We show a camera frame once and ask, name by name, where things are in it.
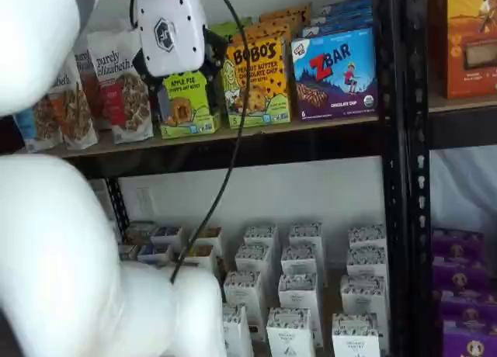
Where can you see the large orange snack box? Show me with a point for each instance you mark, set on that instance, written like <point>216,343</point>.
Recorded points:
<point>466,42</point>

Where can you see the yellow label granola box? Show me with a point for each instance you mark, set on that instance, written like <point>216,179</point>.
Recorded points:
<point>202,256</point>
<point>211,236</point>

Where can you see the blue label granola box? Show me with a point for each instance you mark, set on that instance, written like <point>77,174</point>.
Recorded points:
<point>155,254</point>
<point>167,234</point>

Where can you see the brown cardboard box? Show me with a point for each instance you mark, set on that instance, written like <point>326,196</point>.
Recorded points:
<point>248,133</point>

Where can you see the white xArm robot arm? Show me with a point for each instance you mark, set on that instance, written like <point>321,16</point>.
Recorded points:
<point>58,256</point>

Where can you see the white plastic sheet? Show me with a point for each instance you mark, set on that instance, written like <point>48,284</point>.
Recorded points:
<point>462,186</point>

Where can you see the blue Zbar snack box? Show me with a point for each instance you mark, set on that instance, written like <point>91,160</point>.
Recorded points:
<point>334,81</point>
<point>345,5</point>
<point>338,28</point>
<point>341,17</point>

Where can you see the white wall outlet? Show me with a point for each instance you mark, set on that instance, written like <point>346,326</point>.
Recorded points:
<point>144,199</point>

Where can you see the purple snack box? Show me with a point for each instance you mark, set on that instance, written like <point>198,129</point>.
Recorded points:
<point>470,339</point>
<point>466,306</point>
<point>458,273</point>
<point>458,242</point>

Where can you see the blue label granola bag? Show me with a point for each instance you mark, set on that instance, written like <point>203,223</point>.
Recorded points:
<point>39,124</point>

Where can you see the wooden shelf board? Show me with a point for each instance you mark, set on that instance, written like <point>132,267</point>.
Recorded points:
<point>458,104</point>
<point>332,295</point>

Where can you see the white patterned pastry box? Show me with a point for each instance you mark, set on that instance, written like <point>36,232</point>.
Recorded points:
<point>363,295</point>
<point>305,236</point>
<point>297,291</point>
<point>367,262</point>
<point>355,335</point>
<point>367,236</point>
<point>252,260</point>
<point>260,236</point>
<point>242,291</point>
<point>289,330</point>
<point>299,260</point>
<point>235,330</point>

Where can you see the orange label granola bag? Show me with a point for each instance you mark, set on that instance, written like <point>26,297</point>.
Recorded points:
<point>74,112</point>

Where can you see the yellow Bobo's peanut butter box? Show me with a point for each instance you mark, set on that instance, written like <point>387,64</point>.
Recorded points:
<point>264,101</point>
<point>285,11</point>
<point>268,31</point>

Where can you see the red label granola bag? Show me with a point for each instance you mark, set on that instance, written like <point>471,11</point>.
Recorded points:
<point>124,101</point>
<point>91,97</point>

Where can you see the green Bobo's apple pie box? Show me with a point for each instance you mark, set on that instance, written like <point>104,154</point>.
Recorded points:
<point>186,112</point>
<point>246,26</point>

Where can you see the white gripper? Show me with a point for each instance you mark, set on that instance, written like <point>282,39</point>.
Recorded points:
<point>171,31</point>

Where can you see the black metal shelving frame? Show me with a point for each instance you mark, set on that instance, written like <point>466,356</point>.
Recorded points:
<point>417,178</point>
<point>272,149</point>

